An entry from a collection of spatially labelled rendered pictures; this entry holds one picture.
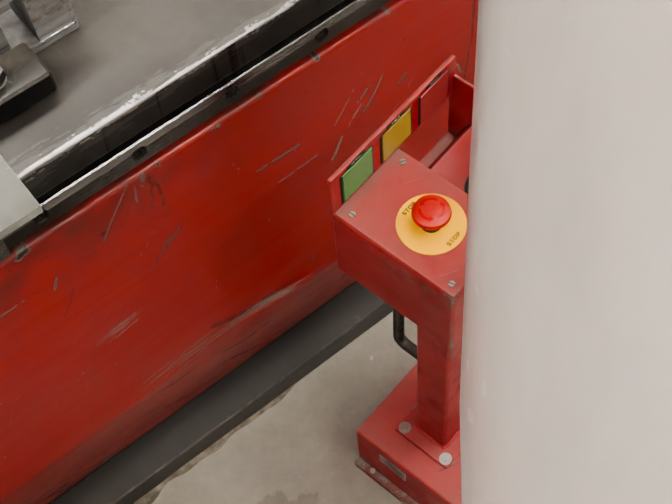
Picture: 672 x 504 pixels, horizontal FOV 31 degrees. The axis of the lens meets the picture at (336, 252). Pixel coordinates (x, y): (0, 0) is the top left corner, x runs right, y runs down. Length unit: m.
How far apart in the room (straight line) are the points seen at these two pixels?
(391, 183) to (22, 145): 0.37
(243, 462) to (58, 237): 0.76
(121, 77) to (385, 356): 0.91
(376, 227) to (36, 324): 0.42
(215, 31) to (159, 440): 0.86
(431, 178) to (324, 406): 0.80
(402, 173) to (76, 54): 0.36
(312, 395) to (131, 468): 0.31
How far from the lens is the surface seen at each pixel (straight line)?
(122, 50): 1.27
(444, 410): 1.69
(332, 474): 1.94
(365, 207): 1.24
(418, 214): 1.20
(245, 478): 1.96
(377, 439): 1.83
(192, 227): 1.44
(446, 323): 1.24
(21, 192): 1.04
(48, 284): 1.36
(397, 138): 1.25
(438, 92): 1.28
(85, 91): 1.25
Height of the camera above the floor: 1.83
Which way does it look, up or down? 60 degrees down
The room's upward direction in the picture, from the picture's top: 7 degrees counter-clockwise
